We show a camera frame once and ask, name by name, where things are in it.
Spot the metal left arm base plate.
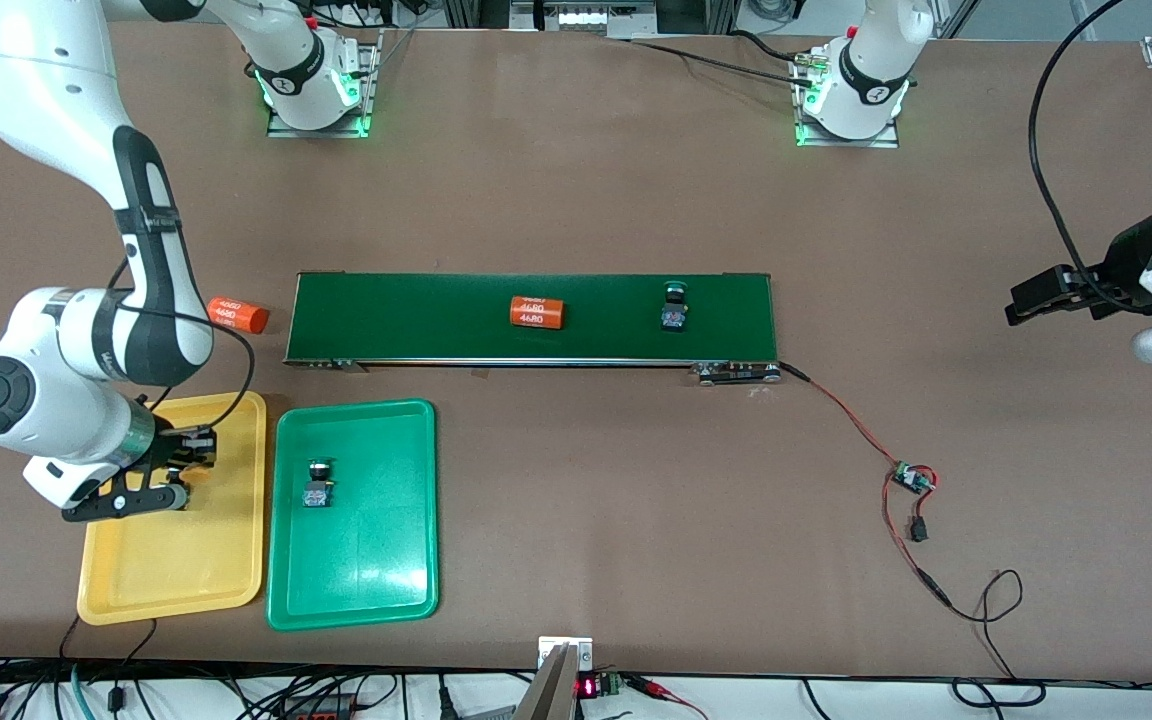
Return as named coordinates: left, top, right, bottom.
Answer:
left=793, top=55, right=902, bottom=150

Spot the black cable to arm base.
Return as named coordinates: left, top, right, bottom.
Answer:
left=626, top=30, right=821, bottom=81

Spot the grey metal bracket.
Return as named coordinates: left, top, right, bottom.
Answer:
left=514, top=637, right=594, bottom=720

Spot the green conveyor belt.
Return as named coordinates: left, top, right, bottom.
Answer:
left=283, top=271, right=783, bottom=387

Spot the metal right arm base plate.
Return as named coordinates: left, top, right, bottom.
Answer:
left=266, top=30, right=383, bottom=139

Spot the red clip lead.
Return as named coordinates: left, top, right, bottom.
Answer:
left=626, top=675, right=709, bottom=720

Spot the teal cable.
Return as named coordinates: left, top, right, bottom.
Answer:
left=69, top=663, right=99, bottom=720

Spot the thin black looped cable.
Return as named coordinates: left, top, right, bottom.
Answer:
left=944, top=569, right=1049, bottom=707

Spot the yellow plastic tray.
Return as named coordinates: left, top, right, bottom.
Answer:
left=76, top=391, right=268, bottom=627

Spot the grey metal equipment rack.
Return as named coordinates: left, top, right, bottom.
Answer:
left=509, top=0, right=659, bottom=39

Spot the green push button switch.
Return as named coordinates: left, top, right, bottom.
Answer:
left=300, top=457, right=338, bottom=510
left=659, top=281, right=692, bottom=334

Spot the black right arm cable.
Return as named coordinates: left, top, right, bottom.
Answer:
left=106, top=258, right=257, bottom=416

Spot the green plastic tray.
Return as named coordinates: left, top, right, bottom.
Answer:
left=265, top=399, right=440, bottom=633

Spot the red and black wire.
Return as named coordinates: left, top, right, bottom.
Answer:
left=779, top=362, right=953, bottom=611

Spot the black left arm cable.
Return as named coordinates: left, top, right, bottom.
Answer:
left=1028, top=0, right=1152, bottom=313

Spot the orange cylinder with white print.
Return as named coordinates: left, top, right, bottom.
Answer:
left=509, top=295, right=568, bottom=331
left=207, top=296, right=271, bottom=336

